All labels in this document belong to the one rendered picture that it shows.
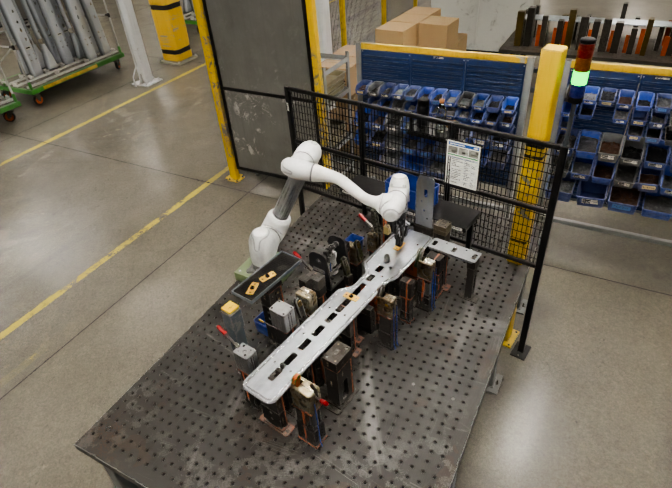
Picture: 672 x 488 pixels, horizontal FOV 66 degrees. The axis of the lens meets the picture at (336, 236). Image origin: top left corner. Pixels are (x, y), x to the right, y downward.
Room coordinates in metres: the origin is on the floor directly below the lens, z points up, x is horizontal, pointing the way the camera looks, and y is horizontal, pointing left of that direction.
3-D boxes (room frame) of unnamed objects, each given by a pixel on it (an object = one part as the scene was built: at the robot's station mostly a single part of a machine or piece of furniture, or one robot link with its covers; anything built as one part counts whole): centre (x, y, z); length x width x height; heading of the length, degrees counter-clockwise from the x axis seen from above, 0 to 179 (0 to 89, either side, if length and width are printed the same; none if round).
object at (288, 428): (1.43, 0.35, 0.84); 0.18 x 0.06 x 0.29; 51
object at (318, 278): (2.02, 0.12, 0.89); 0.13 x 0.11 x 0.38; 51
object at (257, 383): (1.90, -0.04, 1.00); 1.38 x 0.22 x 0.02; 141
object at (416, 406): (2.09, -0.06, 0.68); 2.56 x 1.61 x 0.04; 149
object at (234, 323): (1.75, 0.52, 0.92); 0.08 x 0.08 x 0.44; 51
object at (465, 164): (2.64, -0.78, 1.30); 0.23 x 0.02 x 0.31; 51
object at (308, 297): (1.89, 0.17, 0.89); 0.13 x 0.11 x 0.38; 51
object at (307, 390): (1.35, 0.18, 0.88); 0.15 x 0.11 x 0.36; 51
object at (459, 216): (2.74, -0.47, 1.02); 0.90 x 0.22 x 0.03; 51
